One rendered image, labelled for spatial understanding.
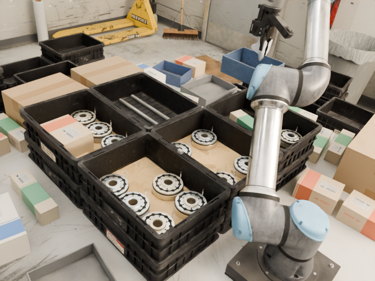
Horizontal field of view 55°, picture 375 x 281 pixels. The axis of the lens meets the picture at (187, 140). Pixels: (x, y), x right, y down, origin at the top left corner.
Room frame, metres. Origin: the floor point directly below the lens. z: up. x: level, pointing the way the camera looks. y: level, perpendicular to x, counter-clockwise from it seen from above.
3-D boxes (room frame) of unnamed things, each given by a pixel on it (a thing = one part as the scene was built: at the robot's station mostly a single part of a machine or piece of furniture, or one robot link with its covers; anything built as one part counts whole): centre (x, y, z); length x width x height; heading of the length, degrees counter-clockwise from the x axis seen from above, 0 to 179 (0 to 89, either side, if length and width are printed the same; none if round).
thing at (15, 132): (1.22, 0.75, 0.73); 0.24 x 0.06 x 0.06; 54
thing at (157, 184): (0.89, 0.05, 0.86); 0.10 x 0.10 x 0.01
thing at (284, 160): (1.29, -0.30, 0.87); 0.40 x 0.30 x 0.11; 49
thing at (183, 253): (0.83, 0.09, 0.76); 0.40 x 0.30 x 0.12; 49
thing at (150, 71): (1.86, 0.28, 0.75); 0.20 x 0.12 x 0.09; 52
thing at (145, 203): (0.78, 0.14, 0.86); 0.10 x 0.10 x 0.01
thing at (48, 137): (1.09, 0.39, 0.92); 0.40 x 0.30 x 0.02; 49
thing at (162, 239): (0.83, 0.09, 0.92); 0.40 x 0.30 x 0.02; 49
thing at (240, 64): (1.36, -0.22, 1.11); 0.20 x 0.15 x 0.07; 53
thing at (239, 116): (1.28, -0.27, 0.86); 0.24 x 0.06 x 0.06; 40
